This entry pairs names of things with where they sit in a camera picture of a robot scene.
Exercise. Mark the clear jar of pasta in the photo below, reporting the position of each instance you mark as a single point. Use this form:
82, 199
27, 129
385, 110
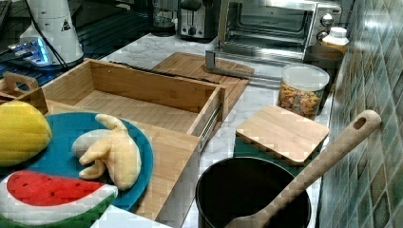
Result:
301, 89

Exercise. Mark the white capped spice bottle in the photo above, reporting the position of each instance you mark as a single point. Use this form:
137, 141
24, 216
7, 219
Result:
337, 38

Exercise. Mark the wooden cutting board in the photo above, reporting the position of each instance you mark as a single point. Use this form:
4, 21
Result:
193, 65

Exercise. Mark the teal round plate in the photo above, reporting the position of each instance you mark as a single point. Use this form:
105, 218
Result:
57, 158

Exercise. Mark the bamboo drawer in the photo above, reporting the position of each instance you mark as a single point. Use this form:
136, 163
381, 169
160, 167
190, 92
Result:
184, 105

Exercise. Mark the black silver toaster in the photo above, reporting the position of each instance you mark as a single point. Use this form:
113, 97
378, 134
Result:
198, 19

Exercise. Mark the plush watermelon slice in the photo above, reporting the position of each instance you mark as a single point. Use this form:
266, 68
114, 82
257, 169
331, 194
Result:
36, 200

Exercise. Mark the yellow plush corn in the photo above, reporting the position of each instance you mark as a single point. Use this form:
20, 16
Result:
24, 132

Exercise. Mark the silver toaster oven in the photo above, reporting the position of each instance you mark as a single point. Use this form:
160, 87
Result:
270, 31

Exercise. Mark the green box with bamboo lid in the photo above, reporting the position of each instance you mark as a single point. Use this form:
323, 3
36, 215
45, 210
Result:
280, 136

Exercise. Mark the black round pot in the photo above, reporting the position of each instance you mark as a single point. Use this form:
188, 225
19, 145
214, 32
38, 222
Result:
237, 187

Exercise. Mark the small wooden handled rack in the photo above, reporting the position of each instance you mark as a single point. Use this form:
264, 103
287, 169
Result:
17, 85

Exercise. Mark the glass coffee carafe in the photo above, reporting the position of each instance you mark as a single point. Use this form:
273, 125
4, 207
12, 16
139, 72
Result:
163, 14

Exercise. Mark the plush banana bunch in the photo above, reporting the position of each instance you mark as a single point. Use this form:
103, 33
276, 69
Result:
111, 150

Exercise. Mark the wooden spoon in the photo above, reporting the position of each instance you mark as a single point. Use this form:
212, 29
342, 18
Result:
355, 133

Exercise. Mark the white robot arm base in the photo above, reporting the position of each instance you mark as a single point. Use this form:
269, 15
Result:
51, 35

